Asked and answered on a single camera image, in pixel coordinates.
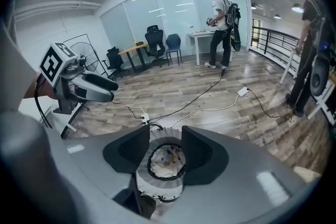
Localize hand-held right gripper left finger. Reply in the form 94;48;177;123
62;123;151;224

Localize person's left forearm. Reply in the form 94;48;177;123
23;74;58;100

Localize black standing fan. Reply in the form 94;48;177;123
69;41;100;79

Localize black floor cable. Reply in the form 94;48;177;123
246;88;294;119
149;69;227;121

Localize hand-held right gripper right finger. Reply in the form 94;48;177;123
154;125;314;224

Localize white floor cable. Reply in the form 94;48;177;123
149;93;241;129

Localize black high-back office chair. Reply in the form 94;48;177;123
144;25;167;68

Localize black railing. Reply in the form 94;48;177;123
250;19;301;78

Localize blue chair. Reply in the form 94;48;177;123
165;33;183;66

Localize left hand-held gripper cable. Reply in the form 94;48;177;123
34;78;53;129

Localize round wooden table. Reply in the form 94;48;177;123
118;42;150;73

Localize white woven laundry basket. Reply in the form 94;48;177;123
135;127;188;203

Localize black low-back office chair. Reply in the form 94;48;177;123
101;46;130;81

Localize yellow clothes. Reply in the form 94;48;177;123
292;166;323;184

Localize white patterned clothes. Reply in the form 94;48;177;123
149;144;186;178

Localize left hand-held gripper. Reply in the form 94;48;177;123
38;42;120;115

